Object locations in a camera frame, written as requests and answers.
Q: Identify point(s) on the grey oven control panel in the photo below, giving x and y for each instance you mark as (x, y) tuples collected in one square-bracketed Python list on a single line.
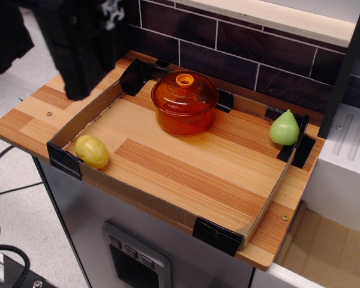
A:
[(135, 264)]

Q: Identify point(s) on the cardboard fence with black tape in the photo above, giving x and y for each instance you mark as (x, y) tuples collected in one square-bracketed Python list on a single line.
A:
[(229, 186)]

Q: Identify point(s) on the orange transparent pot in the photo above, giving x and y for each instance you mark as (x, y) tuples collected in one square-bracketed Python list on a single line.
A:
[(193, 118)]

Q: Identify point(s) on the yellow toy potato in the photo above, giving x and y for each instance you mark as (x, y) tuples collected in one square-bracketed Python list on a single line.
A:
[(92, 151)]

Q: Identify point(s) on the white toy sink drainboard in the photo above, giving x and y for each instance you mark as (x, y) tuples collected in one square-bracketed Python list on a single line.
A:
[(342, 146)]

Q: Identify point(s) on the orange transparent pot lid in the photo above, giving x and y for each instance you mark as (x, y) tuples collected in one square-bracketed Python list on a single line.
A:
[(184, 93)]

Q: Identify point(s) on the black post right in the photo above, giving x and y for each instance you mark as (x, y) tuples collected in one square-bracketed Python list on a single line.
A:
[(341, 83)]

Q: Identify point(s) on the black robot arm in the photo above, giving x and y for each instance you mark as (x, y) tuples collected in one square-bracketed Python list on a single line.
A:
[(85, 39)]

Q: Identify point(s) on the green toy pear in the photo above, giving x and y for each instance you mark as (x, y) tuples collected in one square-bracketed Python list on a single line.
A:
[(285, 129)]

